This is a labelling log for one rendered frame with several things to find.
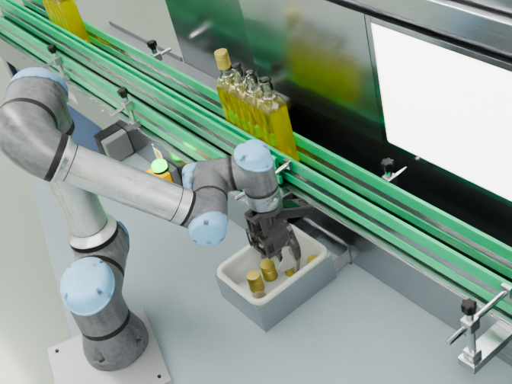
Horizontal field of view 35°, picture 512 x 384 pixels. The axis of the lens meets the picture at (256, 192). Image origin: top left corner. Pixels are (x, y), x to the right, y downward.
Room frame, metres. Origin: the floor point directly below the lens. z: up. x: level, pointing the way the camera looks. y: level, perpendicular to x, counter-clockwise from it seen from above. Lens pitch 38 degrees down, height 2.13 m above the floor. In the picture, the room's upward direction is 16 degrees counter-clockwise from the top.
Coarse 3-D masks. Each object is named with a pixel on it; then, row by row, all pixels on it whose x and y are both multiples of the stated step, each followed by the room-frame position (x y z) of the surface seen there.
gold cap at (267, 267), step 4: (264, 260) 1.40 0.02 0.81; (268, 260) 1.40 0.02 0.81; (260, 264) 1.39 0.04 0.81; (264, 264) 1.39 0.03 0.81; (268, 264) 1.39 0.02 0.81; (272, 264) 1.38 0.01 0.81; (264, 268) 1.38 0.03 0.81; (268, 268) 1.37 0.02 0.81; (272, 268) 1.38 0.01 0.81; (264, 272) 1.38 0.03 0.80; (268, 272) 1.37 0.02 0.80; (272, 272) 1.38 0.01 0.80; (276, 272) 1.38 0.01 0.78; (264, 276) 1.38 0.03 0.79; (268, 276) 1.37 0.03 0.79; (272, 276) 1.37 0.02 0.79; (276, 276) 1.38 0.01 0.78; (268, 280) 1.37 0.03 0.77; (272, 280) 1.37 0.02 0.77
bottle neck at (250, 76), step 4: (244, 72) 1.71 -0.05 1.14; (248, 72) 1.71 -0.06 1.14; (252, 72) 1.71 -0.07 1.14; (244, 76) 1.70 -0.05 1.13; (248, 76) 1.69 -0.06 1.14; (252, 76) 1.69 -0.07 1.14; (256, 76) 1.70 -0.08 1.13; (248, 80) 1.69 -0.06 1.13; (252, 80) 1.69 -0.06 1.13; (256, 80) 1.69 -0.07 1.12; (248, 84) 1.69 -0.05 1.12; (252, 84) 1.69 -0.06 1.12; (256, 84) 1.69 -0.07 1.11; (248, 88) 1.69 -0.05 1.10; (252, 88) 1.69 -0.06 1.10; (256, 88) 1.69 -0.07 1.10
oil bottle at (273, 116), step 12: (276, 96) 1.65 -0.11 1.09; (264, 108) 1.63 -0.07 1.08; (276, 108) 1.62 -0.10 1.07; (264, 120) 1.64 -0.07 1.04; (276, 120) 1.62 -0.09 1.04; (288, 120) 1.64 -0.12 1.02; (264, 132) 1.65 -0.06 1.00; (276, 132) 1.62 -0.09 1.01; (288, 132) 1.63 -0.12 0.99; (276, 144) 1.62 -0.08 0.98; (288, 144) 1.63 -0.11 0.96
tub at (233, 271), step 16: (304, 240) 1.42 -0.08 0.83; (240, 256) 1.42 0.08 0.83; (256, 256) 1.43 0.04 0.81; (304, 256) 1.42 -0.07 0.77; (320, 256) 1.34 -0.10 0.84; (224, 272) 1.39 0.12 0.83; (240, 272) 1.41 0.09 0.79; (304, 272) 1.31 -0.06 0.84; (240, 288) 1.31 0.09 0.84; (272, 288) 1.35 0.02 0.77; (256, 304) 1.25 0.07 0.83
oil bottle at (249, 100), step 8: (248, 96) 1.69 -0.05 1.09; (256, 96) 1.68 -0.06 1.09; (248, 104) 1.68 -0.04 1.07; (256, 104) 1.67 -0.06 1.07; (248, 112) 1.69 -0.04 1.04; (256, 112) 1.67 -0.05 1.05; (248, 120) 1.70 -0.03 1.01; (256, 120) 1.67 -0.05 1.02; (256, 128) 1.68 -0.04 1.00; (256, 136) 1.69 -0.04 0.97
